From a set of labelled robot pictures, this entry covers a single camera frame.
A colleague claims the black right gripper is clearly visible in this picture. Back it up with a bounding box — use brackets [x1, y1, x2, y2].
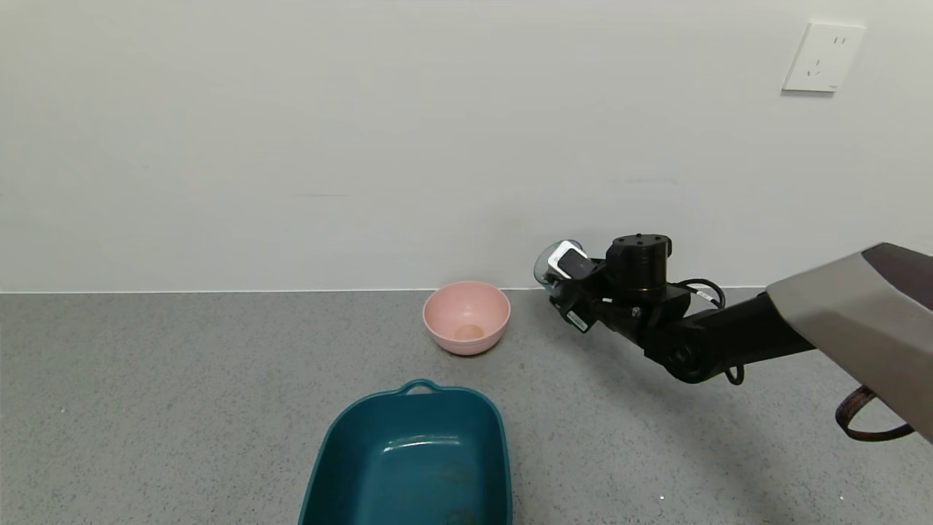
[540, 276, 612, 334]

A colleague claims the translucent blue ribbed cup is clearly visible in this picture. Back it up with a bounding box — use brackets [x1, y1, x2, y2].
[533, 239, 585, 291]

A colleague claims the pink bowl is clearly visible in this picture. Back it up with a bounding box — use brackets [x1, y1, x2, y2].
[423, 281, 512, 357]

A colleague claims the teal plastic tray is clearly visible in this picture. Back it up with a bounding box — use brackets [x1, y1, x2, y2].
[297, 378, 513, 525]

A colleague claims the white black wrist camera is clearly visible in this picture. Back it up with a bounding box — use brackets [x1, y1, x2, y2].
[548, 244, 598, 282]

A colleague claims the dark brown strap loop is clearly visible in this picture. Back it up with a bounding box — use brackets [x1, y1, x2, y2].
[835, 385, 915, 443]

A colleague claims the white wall outlet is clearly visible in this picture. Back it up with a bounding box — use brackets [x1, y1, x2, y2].
[781, 22, 867, 94]

